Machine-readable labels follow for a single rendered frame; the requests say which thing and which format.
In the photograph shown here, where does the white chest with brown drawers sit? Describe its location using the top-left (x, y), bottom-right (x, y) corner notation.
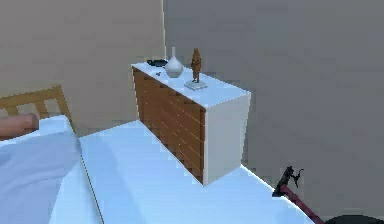
top-left (131, 61), bottom-right (252, 187)

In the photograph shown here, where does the brown statue on white base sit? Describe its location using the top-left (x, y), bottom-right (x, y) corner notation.
top-left (183, 47), bottom-right (209, 91)

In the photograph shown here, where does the white round vase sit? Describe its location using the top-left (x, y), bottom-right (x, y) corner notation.
top-left (164, 46), bottom-right (184, 79)

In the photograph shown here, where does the black flat dish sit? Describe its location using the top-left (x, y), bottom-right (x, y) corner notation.
top-left (146, 58), bottom-right (169, 68)

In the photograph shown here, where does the maroon rod with black head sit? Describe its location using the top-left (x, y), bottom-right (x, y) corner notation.
top-left (271, 165), bottom-right (326, 224)

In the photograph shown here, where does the pale blue duvet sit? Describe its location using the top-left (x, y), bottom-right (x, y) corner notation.
top-left (0, 114), bottom-right (83, 224)

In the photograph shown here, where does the brown roll pillow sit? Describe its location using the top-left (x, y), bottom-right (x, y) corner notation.
top-left (0, 112), bottom-right (40, 141)

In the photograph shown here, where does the black round shape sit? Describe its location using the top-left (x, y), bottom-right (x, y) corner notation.
top-left (327, 215), bottom-right (384, 224)

